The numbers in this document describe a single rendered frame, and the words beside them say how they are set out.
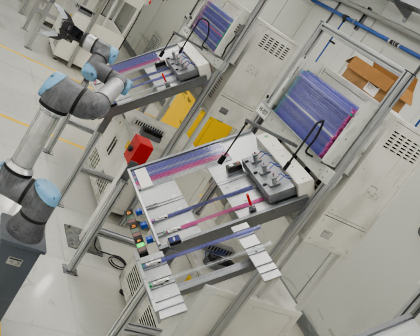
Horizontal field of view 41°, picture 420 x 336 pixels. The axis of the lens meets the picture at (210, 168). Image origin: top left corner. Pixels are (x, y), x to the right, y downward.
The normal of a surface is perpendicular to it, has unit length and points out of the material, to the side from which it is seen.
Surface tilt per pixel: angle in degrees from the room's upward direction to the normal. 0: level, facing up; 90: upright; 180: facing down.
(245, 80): 90
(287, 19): 90
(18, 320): 0
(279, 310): 90
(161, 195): 45
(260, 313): 90
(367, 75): 80
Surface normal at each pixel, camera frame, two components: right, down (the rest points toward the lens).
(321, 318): -0.78, -0.34
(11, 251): 0.29, 0.48
